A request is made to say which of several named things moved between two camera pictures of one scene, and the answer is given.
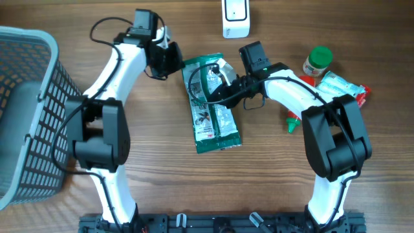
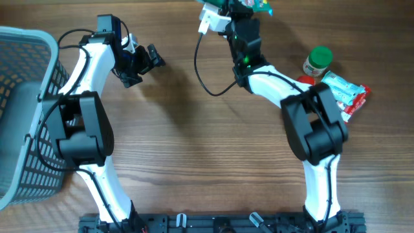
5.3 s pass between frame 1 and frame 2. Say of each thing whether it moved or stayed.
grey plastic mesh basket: stayed
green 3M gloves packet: moved
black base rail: stayed
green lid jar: stayed
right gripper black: moved
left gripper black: moved
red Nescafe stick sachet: stayed
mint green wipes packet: stayed
